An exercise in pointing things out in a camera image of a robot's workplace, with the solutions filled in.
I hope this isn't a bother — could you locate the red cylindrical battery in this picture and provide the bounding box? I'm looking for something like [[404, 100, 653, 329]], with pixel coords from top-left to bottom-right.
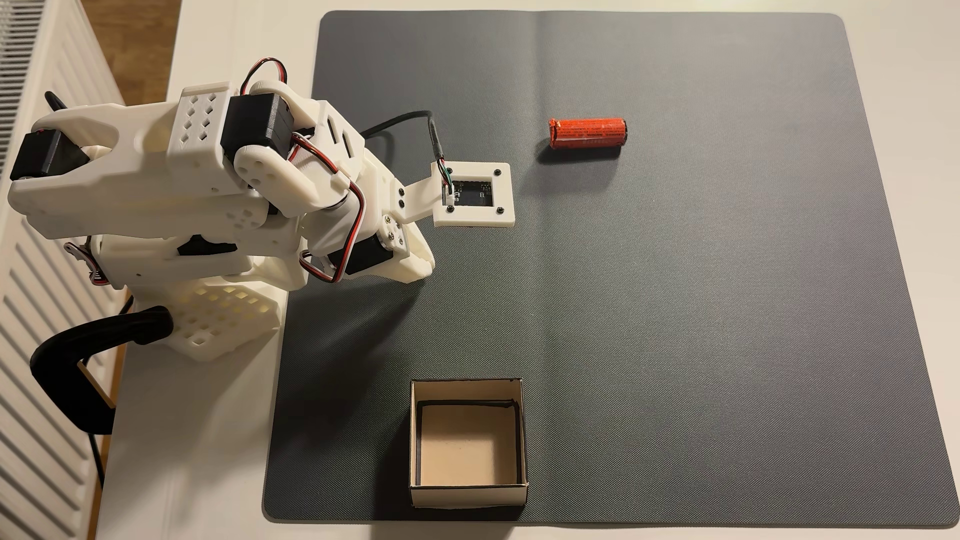
[[548, 117, 628, 151]]

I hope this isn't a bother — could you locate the small open cardboard box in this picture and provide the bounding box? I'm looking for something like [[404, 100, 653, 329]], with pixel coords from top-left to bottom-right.
[[409, 377, 530, 510]]

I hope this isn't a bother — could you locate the dark grey table mat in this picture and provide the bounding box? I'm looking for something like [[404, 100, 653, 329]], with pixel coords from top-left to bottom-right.
[[262, 9, 960, 528]]

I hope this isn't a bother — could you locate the black table clamp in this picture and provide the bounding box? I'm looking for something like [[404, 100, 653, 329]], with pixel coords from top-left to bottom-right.
[[30, 306, 175, 436]]

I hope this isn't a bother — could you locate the white radiator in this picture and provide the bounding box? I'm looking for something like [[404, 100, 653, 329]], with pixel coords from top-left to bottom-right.
[[0, 0, 130, 540]]

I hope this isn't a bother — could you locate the red black servo wire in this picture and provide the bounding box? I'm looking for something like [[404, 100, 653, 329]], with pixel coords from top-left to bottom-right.
[[291, 133, 369, 285]]

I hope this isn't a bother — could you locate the white square camera mount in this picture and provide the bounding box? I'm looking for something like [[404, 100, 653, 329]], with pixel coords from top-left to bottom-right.
[[397, 161, 516, 228]]

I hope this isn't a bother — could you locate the black camera cable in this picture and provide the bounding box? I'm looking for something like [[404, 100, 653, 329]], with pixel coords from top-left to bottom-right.
[[360, 110, 453, 175]]

